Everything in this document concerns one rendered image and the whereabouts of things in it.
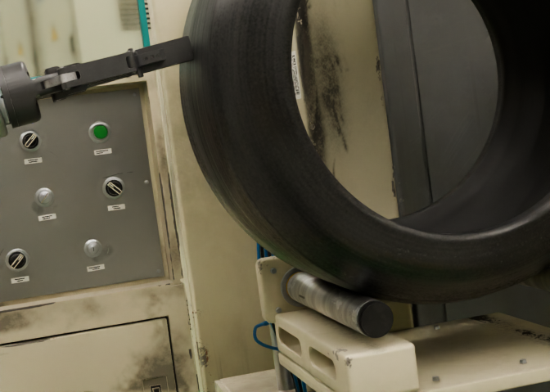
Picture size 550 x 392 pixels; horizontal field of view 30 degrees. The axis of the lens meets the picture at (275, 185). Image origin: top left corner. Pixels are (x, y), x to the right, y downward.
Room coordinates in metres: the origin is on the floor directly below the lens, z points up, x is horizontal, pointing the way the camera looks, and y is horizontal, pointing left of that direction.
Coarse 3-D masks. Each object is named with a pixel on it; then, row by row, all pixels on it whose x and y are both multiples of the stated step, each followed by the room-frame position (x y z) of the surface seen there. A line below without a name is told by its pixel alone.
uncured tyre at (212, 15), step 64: (192, 0) 1.39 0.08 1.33; (256, 0) 1.18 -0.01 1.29; (512, 0) 1.56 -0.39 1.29; (192, 64) 1.29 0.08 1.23; (256, 64) 1.18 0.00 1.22; (512, 64) 1.56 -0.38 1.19; (192, 128) 1.35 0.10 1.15; (256, 128) 1.18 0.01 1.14; (512, 128) 1.56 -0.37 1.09; (256, 192) 1.21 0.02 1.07; (320, 192) 1.19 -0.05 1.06; (448, 192) 1.56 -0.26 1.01; (512, 192) 1.53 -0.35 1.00; (320, 256) 1.22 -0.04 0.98; (384, 256) 1.21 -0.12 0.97; (448, 256) 1.22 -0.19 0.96; (512, 256) 1.25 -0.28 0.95
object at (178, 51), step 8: (176, 40) 1.27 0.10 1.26; (184, 40) 1.28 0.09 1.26; (144, 48) 1.26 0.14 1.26; (152, 48) 1.27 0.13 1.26; (160, 48) 1.27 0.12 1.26; (168, 48) 1.27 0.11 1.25; (176, 48) 1.27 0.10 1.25; (184, 48) 1.28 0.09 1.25; (168, 56) 1.27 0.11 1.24; (176, 56) 1.27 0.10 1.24; (184, 56) 1.28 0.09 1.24; (192, 56) 1.28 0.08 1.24; (152, 64) 1.27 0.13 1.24; (160, 64) 1.27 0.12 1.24; (168, 64) 1.27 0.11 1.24; (176, 64) 1.28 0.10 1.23; (144, 72) 1.26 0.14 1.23
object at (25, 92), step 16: (16, 64) 1.22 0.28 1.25; (0, 80) 1.20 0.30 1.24; (16, 80) 1.20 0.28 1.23; (32, 80) 1.20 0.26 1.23; (0, 96) 1.20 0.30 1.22; (16, 96) 1.20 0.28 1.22; (32, 96) 1.20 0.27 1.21; (48, 96) 1.25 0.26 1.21; (16, 112) 1.20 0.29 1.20; (32, 112) 1.21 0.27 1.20
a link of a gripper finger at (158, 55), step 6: (162, 48) 1.26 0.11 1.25; (144, 54) 1.25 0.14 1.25; (150, 54) 1.25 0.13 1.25; (156, 54) 1.26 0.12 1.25; (162, 54) 1.26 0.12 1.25; (126, 60) 1.23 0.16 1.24; (132, 60) 1.23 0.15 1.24; (138, 60) 1.25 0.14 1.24; (144, 60) 1.25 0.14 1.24; (150, 60) 1.25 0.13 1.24; (156, 60) 1.26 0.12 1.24; (162, 60) 1.26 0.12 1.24; (132, 66) 1.23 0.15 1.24; (138, 66) 1.25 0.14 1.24
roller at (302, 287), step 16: (288, 288) 1.52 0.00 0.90; (304, 288) 1.44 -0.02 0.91; (320, 288) 1.38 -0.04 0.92; (336, 288) 1.34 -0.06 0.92; (304, 304) 1.46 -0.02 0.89; (320, 304) 1.36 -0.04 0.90; (336, 304) 1.29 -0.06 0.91; (352, 304) 1.24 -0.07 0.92; (368, 304) 1.21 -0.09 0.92; (384, 304) 1.21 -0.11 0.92; (336, 320) 1.31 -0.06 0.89; (352, 320) 1.22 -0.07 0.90; (368, 320) 1.20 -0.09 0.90; (384, 320) 1.21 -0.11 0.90; (368, 336) 1.20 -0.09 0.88
